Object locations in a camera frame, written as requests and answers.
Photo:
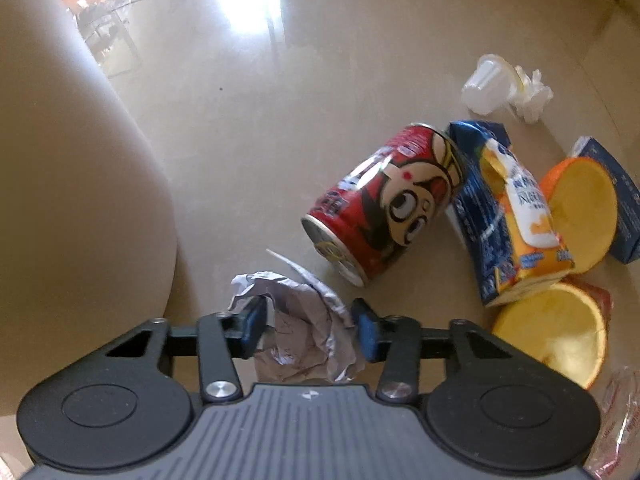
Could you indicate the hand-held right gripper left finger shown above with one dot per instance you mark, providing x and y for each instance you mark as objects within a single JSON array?
[{"x": 255, "y": 327}]

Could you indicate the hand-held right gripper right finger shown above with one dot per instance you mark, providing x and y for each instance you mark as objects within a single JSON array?
[{"x": 367, "y": 332}]

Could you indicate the white paper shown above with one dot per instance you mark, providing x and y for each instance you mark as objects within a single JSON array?
[{"x": 300, "y": 330}]

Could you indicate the orange peel half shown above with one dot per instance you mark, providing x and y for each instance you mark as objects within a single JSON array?
[
  {"x": 545, "y": 340},
  {"x": 582, "y": 215}
]

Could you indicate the white trash bin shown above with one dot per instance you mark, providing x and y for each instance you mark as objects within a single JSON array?
[{"x": 75, "y": 185}]

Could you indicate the red cartoon drink can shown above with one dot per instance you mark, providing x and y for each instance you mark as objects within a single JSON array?
[{"x": 385, "y": 210}]

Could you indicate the blue orange drink carton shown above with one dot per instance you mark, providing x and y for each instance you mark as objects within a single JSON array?
[{"x": 520, "y": 230}]

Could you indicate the clear plastic wrapper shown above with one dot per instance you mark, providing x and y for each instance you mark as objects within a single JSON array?
[{"x": 620, "y": 420}]

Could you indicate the clear plastic cup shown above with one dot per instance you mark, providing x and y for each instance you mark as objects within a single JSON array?
[{"x": 487, "y": 85}]

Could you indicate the crumpled white tissue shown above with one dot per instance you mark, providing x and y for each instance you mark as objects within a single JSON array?
[{"x": 532, "y": 97}]

